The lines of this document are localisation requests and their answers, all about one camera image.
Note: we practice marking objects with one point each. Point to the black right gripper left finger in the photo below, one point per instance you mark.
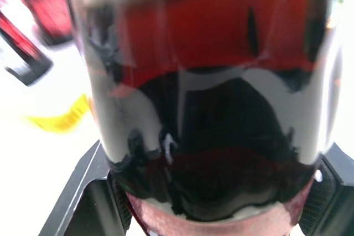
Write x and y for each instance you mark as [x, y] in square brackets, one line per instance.
[85, 208]

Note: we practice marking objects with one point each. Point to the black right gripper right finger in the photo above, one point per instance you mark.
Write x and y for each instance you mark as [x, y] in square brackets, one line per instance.
[329, 200]

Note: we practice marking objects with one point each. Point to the cola bottle with red label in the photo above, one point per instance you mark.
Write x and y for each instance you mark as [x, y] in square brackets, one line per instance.
[210, 81]
[45, 4]
[19, 45]

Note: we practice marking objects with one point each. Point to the yellow plastic strip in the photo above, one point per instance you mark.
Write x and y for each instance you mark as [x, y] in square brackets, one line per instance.
[59, 118]

